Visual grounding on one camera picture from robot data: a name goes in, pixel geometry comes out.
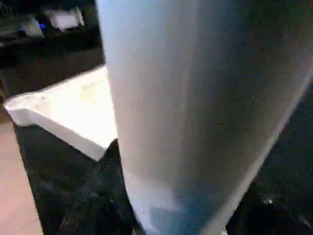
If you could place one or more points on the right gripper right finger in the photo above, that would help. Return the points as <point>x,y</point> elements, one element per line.
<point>274,218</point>

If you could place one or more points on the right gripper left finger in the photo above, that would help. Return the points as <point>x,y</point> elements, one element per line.
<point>110,205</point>

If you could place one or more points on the white plastic table leg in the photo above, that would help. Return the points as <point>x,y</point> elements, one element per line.
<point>195,107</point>

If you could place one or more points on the white plastic table top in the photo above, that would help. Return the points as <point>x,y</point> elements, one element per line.
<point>73,107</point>

